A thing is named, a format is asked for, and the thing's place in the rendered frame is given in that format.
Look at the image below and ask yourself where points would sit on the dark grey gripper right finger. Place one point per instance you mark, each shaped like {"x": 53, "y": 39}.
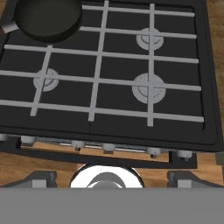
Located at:
{"x": 180, "y": 178}

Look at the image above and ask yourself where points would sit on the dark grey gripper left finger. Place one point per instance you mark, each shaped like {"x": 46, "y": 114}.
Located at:
{"x": 43, "y": 178}

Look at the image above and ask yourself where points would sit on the dark frying pan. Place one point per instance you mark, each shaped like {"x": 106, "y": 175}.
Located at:
{"x": 49, "y": 17}

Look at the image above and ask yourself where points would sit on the white round object, black rim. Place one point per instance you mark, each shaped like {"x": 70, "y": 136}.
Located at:
{"x": 80, "y": 179}

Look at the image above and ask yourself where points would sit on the silver stove knob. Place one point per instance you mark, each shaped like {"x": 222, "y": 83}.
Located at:
{"x": 3, "y": 137}
{"x": 78, "y": 144}
{"x": 153, "y": 151}
{"x": 109, "y": 147}
{"x": 28, "y": 140}

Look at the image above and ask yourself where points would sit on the black stove with grey grates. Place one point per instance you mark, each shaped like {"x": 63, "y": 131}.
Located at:
{"x": 122, "y": 67}

